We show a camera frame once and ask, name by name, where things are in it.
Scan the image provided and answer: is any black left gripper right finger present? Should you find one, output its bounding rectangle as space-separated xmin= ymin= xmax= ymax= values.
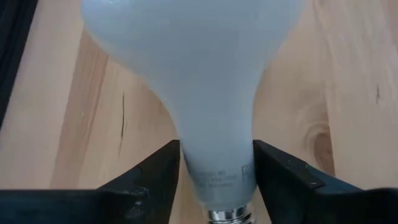
xmin=253 ymin=139 xmax=398 ymax=224

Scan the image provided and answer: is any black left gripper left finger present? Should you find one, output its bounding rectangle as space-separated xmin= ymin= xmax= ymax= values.
xmin=0 ymin=139 xmax=181 ymax=224

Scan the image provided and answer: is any white flood lightbulb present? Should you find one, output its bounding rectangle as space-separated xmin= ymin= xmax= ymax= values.
xmin=80 ymin=0 xmax=307 ymax=224

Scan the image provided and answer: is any black table edge frame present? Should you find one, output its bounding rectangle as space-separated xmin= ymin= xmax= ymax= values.
xmin=0 ymin=0 xmax=40 ymax=128

